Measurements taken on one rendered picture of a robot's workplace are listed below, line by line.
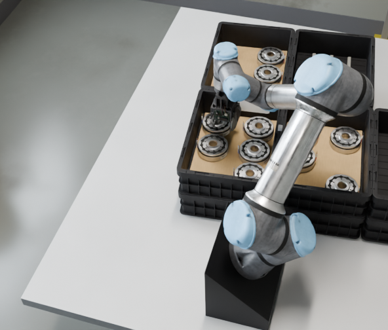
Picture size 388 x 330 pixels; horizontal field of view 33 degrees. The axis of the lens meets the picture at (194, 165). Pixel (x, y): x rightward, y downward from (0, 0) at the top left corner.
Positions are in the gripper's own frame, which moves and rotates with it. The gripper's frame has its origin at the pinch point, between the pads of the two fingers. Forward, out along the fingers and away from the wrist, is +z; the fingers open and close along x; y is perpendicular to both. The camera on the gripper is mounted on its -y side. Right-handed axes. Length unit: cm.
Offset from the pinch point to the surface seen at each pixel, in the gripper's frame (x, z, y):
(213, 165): 0.7, 2.0, 17.8
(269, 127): 14.7, -1.2, -1.8
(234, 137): 4.0, 2.0, 2.9
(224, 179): 7.8, -7.5, 30.4
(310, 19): 4, 80, -182
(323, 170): 35.9, 2.0, 9.8
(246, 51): -4.1, 2.0, -44.3
